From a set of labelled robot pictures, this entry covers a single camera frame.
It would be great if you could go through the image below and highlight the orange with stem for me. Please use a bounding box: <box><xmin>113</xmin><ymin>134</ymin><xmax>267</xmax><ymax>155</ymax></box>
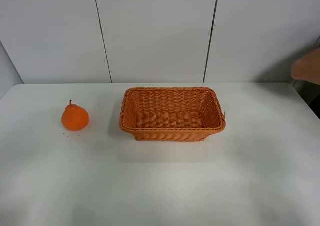
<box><xmin>61</xmin><ymin>100</ymin><xmax>90</xmax><ymax>131</ymax></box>

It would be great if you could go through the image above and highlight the orange wicker basket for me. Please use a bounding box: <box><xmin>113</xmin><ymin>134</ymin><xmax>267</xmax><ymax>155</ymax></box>
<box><xmin>119</xmin><ymin>87</ymin><xmax>226</xmax><ymax>142</ymax></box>

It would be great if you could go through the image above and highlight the blurred person hand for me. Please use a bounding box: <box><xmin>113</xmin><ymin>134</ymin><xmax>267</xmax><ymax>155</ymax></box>
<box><xmin>291</xmin><ymin>48</ymin><xmax>320</xmax><ymax>85</ymax></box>

